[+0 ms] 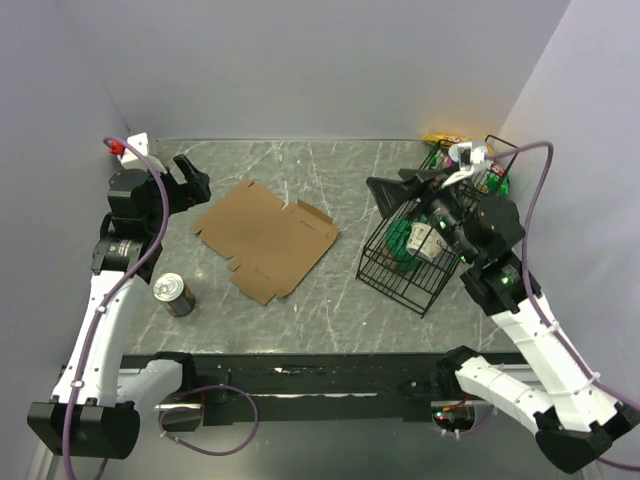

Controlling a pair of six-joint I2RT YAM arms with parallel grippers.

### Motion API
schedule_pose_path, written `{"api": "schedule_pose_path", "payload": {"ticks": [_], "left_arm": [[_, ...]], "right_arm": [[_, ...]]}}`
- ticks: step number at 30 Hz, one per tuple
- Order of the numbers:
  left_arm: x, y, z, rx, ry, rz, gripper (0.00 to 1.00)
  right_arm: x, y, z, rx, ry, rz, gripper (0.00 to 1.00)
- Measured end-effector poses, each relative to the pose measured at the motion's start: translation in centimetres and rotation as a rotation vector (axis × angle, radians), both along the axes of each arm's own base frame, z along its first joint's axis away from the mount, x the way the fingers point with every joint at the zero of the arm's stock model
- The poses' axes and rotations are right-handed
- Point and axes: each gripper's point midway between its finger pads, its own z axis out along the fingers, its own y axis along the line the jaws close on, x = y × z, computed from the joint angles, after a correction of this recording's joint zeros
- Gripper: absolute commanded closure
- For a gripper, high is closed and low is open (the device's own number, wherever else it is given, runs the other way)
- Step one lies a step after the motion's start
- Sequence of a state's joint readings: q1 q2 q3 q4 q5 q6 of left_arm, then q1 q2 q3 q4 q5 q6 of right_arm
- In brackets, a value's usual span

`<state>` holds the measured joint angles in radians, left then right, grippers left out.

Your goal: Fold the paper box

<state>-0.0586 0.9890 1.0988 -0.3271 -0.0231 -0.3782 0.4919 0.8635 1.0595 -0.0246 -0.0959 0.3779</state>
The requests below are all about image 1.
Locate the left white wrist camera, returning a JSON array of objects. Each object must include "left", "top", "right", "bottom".
[{"left": 108, "top": 131, "right": 164, "bottom": 174}]

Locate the tin can brown label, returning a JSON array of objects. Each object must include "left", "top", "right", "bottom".
[{"left": 152, "top": 273, "right": 196, "bottom": 317}]

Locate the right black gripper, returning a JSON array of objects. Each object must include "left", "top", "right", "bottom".
[{"left": 362, "top": 160, "right": 474, "bottom": 261}]

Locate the black wire basket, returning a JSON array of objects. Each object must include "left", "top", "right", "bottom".
[{"left": 356, "top": 138, "right": 517, "bottom": 316}]

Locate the yellow snack bag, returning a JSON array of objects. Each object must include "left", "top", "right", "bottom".
[{"left": 421, "top": 133, "right": 495, "bottom": 153}]

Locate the Chobani yogurt cup in basket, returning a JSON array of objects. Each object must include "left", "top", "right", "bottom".
[{"left": 406, "top": 222, "right": 447, "bottom": 261}]

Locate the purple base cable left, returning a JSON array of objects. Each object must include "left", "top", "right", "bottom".
[{"left": 158, "top": 384, "right": 260, "bottom": 457}]

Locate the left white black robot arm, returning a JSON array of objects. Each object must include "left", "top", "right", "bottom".
[{"left": 27, "top": 155, "right": 211, "bottom": 459}]

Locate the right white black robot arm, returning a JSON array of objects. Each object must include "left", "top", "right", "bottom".
[{"left": 366, "top": 169, "right": 639, "bottom": 474}]

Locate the green snack bag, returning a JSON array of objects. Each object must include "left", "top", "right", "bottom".
[{"left": 486, "top": 172, "right": 510, "bottom": 196}]

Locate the red white package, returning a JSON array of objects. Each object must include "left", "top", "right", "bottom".
[{"left": 489, "top": 162, "right": 506, "bottom": 178}]

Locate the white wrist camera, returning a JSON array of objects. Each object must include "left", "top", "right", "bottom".
[
  {"left": 442, "top": 141, "right": 492, "bottom": 187},
  {"left": 108, "top": 131, "right": 164, "bottom": 174}
]

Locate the brown cardboard box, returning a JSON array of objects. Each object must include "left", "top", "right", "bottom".
[{"left": 193, "top": 179, "right": 339, "bottom": 305}]

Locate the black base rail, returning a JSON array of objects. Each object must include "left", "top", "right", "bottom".
[{"left": 189, "top": 346, "right": 475, "bottom": 426}]

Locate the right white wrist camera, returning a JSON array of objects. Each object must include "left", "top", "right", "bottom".
[{"left": 442, "top": 141, "right": 492, "bottom": 187}]

